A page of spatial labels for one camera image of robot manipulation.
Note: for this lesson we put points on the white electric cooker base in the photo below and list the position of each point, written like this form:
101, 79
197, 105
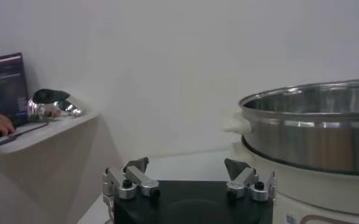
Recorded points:
319, 194

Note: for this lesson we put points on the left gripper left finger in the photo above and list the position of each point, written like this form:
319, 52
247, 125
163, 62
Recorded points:
142, 181

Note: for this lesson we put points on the black laptop computer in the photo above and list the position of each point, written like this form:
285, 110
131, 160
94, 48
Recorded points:
11, 85

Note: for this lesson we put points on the white side table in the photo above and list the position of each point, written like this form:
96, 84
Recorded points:
45, 170

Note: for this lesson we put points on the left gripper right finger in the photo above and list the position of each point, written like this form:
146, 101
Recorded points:
243, 179

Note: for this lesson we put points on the stainless steel steamer basket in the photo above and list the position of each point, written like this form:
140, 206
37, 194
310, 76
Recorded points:
304, 143

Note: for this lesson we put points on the chrome headset with black visor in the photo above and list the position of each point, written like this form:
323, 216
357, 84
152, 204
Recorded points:
45, 106

